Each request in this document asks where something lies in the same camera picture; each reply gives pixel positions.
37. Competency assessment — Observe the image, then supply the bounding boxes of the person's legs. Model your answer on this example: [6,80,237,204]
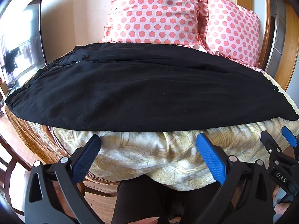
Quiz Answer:
[110,175,234,224]

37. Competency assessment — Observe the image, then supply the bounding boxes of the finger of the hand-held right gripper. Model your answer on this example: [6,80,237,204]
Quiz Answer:
[260,130,281,162]
[281,126,299,159]

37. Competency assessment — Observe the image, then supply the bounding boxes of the dark wooden chair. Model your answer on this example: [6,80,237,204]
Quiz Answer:
[0,134,34,216]

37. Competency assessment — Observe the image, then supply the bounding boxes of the large pink polka dot pillow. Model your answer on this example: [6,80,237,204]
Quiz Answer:
[101,0,208,46]

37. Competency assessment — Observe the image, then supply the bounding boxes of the cream patterned bedsheet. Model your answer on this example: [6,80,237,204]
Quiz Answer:
[5,71,299,192]

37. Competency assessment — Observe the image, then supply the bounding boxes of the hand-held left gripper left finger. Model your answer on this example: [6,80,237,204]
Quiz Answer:
[24,134,105,224]

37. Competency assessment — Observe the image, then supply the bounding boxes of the wooden headboard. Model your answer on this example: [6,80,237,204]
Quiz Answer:
[236,0,299,94]

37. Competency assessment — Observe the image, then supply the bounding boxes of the black pants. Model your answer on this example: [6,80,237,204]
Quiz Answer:
[5,42,299,132]

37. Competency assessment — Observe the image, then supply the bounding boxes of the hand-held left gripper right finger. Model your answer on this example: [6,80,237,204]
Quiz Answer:
[196,133,281,224]

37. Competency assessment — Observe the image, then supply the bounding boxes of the person's right hand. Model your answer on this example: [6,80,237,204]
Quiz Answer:
[273,186,299,215]

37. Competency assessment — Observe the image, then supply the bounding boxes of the flat screen television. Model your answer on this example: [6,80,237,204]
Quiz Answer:
[0,0,46,91]

